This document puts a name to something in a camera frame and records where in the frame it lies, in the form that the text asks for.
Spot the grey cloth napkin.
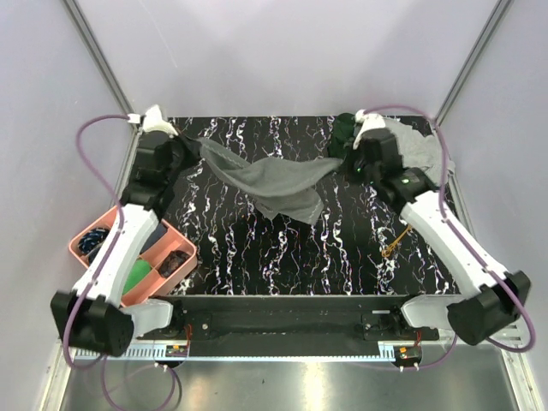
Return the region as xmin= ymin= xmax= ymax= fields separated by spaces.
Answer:
xmin=199 ymin=138 xmax=343 ymax=225

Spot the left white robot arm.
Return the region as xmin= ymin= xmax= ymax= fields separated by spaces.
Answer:
xmin=51 ymin=104 xmax=200 ymax=365

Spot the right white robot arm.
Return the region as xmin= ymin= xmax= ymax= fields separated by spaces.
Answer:
xmin=345 ymin=110 xmax=536 ymax=349

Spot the dark green garment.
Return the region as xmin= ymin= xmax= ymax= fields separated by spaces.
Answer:
xmin=327 ymin=113 xmax=356 ymax=159

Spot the light grey shirt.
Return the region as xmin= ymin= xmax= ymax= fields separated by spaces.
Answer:
xmin=384 ymin=117 xmax=443 ymax=187

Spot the grey blue folded cloth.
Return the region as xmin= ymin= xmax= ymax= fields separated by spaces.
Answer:
xmin=140 ymin=223 xmax=167 ymax=254

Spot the gold spoon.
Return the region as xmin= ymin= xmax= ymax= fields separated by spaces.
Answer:
xmin=381 ymin=225 xmax=413 ymax=258

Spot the pink compartment tray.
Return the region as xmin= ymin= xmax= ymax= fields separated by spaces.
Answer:
xmin=68 ymin=207 xmax=197 ymax=307

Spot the dark brown rolled item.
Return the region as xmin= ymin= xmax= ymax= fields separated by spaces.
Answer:
xmin=158 ymin=250 xmax=189 ymax=278

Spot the blue patterned rolled sock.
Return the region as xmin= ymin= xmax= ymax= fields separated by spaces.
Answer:
xmin=77 ymin=227 xmax=110 ymax=255

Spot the green rolled cloth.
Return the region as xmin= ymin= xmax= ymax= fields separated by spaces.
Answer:
xmin=122 ymin=259 xmax=152 ymax=295

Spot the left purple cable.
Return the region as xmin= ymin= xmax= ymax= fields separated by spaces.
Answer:
xmin=62 ymin=114 xmax=183 ymax=410

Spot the purple cable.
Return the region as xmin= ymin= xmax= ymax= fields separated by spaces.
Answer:
xmin=62 ymin=114 xmax=183 ymax=410
xmin=354 ymin=104 xmax=536 ymax=370

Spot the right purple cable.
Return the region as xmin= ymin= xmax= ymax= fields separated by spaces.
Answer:
xmin=354 ymin=104 xmax=536 ymax=370

